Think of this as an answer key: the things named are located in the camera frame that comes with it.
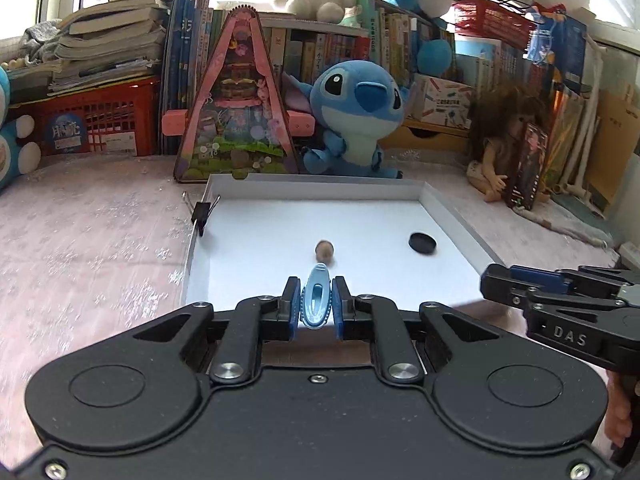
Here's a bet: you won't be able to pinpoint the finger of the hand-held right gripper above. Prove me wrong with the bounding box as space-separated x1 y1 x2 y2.
509 265 640 293
480 263 628 310

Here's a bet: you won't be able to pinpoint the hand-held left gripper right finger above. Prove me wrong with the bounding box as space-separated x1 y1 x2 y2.
332 276 502 384

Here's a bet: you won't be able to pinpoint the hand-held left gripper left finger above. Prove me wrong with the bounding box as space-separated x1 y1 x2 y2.
132 277 301 385

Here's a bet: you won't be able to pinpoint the light blue clip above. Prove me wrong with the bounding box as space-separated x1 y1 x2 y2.
298 262 332 331

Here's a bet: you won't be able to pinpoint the white shallow cardboard tray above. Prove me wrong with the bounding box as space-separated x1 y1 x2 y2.
181 172 511 331

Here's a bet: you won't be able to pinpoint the black round cap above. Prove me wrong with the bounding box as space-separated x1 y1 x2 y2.
408 231 437 255

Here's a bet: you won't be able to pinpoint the person's right hand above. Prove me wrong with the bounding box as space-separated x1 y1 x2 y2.
604 372 635 450

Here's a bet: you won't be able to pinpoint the dark printed card box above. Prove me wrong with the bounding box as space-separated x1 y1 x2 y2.
504 121 551 211

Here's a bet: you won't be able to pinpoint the small black binder clip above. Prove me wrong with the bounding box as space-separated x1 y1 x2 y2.
181 191 222 238

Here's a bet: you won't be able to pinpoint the leaning colourful picture books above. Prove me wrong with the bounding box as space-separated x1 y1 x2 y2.
542 80 591 186

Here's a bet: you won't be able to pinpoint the brown cardboard sheet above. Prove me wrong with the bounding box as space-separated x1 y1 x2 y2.
585 89 640 206

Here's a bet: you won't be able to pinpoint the wooden drawer box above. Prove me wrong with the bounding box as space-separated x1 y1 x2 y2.
395 117 473 153

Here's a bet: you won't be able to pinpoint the brown-haired doll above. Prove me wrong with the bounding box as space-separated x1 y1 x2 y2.
465 82 551 203

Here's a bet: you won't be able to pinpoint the white colourful printed box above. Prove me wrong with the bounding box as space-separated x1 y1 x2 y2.
412 74 473 128

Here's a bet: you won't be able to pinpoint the pink triangular toy house box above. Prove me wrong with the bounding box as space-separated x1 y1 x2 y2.
161 4 316 182

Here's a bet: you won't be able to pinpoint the pink lace tablecloth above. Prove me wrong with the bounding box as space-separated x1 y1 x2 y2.
0 147 626 461

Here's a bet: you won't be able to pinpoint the blue alien plush toy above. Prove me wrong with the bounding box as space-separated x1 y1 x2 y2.
281 59 412 179

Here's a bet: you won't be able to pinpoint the row of white-spined books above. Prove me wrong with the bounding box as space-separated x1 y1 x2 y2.
452 35 556 111

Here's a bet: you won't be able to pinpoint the blue printed carton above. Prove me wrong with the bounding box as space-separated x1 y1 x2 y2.
525 2 588 96

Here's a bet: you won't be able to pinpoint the row of shelf books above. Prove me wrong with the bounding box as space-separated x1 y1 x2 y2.
210 7 436 92

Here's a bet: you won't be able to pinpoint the red mesh basket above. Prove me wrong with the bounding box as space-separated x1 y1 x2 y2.
452 0 541 38

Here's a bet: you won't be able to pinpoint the red plastic crate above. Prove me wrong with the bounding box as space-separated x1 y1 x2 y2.
11 76 163 158

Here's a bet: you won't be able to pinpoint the row of thin blue books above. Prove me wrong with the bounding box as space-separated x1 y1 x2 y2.
159 0 213 156

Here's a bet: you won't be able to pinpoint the blue and white cat plush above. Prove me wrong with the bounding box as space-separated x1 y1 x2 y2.
0 67 42 191

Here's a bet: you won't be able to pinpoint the stack of lying books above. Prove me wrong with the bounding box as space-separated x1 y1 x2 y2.
47 0 173 96

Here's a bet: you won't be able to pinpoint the grey crumpled cloth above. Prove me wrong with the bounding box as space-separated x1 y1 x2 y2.
22 19 63 61

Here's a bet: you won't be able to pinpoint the white plastic pipe frame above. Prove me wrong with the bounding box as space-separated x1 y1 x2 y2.
560 35 608 211

